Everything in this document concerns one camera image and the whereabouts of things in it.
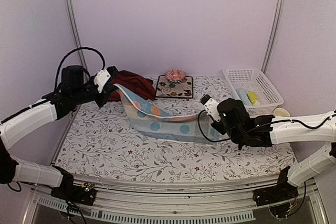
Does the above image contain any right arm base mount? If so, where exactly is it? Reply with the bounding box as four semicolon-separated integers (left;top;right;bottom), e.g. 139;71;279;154
253;166;299;206

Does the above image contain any white plastic basket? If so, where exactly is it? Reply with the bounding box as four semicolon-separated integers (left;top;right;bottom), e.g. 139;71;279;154
222;69;284;116

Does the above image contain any floral square trivet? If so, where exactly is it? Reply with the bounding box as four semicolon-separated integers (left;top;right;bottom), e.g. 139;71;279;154
155;75;194;99

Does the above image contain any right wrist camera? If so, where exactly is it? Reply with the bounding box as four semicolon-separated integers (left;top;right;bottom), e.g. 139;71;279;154
200;94;221;123

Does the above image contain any rolled light blue towel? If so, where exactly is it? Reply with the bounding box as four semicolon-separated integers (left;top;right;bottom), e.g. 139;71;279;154
235;88;252;106

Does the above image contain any cream ribbed mug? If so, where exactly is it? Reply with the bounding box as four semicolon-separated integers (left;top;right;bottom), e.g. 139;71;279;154
274;108;291;118

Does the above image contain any dark red towel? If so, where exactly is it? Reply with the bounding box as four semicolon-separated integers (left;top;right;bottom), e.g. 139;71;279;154
109;70;155;101

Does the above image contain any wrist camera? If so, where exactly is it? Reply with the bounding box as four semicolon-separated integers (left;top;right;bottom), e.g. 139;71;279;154
200;94;221;123
93;66;118;93

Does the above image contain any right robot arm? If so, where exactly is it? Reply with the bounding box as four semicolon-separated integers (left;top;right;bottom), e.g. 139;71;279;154
204;98;335;201

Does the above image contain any aluminium front rail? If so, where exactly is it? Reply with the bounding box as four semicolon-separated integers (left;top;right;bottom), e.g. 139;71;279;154
23;175;331;223

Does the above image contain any aluminium post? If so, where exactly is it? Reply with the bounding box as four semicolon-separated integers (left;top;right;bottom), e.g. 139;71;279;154
261;0;285;74
59;0;90;78

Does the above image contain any red patterned bowl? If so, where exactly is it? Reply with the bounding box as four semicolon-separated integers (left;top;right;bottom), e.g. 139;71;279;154
165;69;185;82

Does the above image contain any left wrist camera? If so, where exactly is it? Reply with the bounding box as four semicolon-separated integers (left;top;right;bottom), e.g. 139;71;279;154
93;66;118;93

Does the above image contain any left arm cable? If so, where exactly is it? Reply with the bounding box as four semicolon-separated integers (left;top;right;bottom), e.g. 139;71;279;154
54;47;106;96

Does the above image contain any blue cartoon towel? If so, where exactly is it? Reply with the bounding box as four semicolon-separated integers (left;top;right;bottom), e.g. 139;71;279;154
115;84;222;144

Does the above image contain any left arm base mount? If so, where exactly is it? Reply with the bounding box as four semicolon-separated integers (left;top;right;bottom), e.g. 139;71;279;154
50;166;97;206

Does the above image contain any right aluminium post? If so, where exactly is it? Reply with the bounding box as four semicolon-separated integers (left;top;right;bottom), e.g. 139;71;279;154
261;0;285;74

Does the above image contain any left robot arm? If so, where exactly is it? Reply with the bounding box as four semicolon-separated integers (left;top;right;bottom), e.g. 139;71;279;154
1;66;118;200

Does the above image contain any left aluminium post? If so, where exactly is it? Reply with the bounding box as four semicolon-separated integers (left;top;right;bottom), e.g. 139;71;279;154
59;0;90;78

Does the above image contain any rolled yellow towel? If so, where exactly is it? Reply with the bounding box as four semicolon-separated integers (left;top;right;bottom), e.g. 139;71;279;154
247;91;261;105

